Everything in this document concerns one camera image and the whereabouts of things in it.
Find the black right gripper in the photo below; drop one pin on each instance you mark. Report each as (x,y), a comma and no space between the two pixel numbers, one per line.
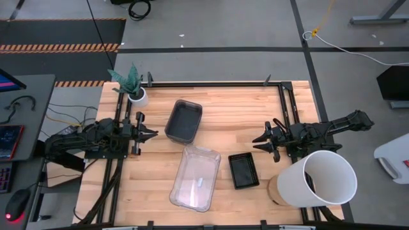
(281,137)

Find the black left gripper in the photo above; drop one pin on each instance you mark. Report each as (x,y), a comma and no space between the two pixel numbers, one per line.
(129,134)

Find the smoke gray plastic bin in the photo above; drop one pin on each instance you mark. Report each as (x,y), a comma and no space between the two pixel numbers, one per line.
(183,141)
(183,123)

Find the clear plastic bin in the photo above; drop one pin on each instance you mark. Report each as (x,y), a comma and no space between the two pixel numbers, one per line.
(191,210)
(195,182)
(174,199)

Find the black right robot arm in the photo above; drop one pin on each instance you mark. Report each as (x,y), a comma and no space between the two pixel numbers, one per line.
(345,123)

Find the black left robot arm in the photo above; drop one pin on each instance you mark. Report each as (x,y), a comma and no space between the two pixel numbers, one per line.
(96,137)

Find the white plant pot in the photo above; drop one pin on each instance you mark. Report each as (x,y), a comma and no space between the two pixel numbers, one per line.
(140,101)

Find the round wooden lamp base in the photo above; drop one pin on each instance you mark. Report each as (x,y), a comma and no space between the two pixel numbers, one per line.
(272,191)

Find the green artificial plant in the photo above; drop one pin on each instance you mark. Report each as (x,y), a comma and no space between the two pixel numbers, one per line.
(131,83)

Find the white cylindrical bucket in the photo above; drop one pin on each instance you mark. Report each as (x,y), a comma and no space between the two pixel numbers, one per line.
(294,188)

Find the orange black hazard tape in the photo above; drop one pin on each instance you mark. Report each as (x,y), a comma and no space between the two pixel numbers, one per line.
(80,83)
(57,48)

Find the gray side desk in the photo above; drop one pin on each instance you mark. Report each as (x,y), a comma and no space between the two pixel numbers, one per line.
(35,121)

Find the white plastic object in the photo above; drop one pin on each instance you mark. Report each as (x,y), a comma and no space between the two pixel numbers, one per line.
(394,153)

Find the black floor mat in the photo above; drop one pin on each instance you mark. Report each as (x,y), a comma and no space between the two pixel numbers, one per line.
(64,32)

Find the red framed tablet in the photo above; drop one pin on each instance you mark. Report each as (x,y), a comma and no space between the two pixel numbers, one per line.
(9,142)

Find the black box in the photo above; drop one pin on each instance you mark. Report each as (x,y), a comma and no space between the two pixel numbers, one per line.
(394,83)

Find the black computer mouse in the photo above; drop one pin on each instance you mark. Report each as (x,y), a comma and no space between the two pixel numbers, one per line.
(17,204)

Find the computer monitor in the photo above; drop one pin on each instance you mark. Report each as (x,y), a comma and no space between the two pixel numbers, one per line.
(8,83)

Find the black keyboard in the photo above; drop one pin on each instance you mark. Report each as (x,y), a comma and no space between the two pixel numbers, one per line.
(4,179)

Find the gray table leg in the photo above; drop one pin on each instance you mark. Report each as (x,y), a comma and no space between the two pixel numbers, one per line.
(377,19)

